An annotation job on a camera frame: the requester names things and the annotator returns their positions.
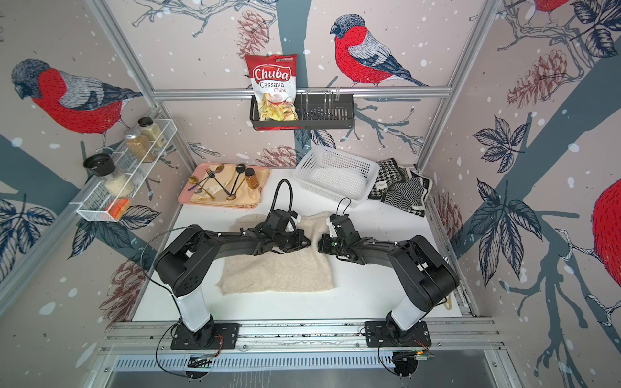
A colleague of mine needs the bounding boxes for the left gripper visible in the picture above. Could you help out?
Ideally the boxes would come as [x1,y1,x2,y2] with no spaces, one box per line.
[274,229,314,252]

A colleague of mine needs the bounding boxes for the beige knitted scarf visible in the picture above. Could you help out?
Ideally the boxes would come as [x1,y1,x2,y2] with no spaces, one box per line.
[217,212,335,296]

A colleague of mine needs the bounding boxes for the white plastic basket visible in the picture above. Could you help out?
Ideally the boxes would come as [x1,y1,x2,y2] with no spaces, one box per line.
[294,145,379,207]

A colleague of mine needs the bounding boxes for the black white patterned scarf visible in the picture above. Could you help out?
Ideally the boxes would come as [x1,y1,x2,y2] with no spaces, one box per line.
[368,158,433,218]

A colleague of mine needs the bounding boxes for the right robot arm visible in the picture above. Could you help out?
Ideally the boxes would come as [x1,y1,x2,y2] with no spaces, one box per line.
[318,213,460,343]

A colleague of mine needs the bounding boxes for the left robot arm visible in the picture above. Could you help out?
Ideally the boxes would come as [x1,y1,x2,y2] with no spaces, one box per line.
[155,210,311,334]

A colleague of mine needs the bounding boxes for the small amber spice bottle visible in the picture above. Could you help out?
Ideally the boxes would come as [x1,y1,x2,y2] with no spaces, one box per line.
[244,167,260,190]

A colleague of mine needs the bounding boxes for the pink tray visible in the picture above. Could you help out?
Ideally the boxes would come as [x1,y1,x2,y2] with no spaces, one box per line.
[177,162,271,210]

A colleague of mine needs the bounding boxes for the beige cloth on tray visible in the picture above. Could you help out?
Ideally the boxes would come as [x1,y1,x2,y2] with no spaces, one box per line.
[192,164,270,208]

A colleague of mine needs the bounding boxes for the black ladle spoon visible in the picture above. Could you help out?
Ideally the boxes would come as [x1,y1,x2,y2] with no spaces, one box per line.
[226,163,247,201]

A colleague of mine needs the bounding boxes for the black gold fork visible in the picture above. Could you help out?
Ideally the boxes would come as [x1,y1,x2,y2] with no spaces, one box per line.
[206,168,231,196]

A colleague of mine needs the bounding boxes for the gold spoon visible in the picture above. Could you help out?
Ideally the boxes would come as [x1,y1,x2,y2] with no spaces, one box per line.
[188,176,215,200]

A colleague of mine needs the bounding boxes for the beige plastic tongs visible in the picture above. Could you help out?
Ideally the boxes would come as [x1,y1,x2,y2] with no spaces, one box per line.
[443,295,453,310]

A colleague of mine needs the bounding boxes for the red cassava chips bag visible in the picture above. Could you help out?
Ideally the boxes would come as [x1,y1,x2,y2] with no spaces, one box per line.
[245,54,298,121]

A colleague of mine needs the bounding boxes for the small orange box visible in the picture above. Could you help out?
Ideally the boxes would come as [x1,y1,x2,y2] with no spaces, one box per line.
[106,198,131,221]

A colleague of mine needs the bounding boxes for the spice jar silver lid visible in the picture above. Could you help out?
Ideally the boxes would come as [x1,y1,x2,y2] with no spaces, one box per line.
[124,129,156,163]

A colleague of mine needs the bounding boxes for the spice jar black lid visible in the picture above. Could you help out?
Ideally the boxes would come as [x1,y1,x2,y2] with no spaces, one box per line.
[138,117,168,149]

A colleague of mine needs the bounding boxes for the large jar black lid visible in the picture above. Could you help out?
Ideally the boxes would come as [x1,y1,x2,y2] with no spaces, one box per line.
[82,153,135,198]

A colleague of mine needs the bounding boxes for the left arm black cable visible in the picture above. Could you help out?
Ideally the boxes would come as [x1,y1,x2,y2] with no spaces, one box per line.
[269,178,295,213]

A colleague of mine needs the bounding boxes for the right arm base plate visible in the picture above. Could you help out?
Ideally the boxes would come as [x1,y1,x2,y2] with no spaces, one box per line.
[363,321,432,349]

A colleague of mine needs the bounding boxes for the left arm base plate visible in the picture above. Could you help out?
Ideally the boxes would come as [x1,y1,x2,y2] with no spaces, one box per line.
[171,322,241,350]

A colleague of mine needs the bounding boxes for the black wire wall basket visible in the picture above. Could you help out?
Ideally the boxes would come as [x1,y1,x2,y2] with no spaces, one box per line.
[249,92,355,130]

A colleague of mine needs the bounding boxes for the white wire wall shelf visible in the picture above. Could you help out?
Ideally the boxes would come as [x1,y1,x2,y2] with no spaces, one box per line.
[77,119,177,222]

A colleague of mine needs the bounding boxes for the aluminium front rail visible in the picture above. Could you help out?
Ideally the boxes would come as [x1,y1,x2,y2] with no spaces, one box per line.
[100,317,506,354]

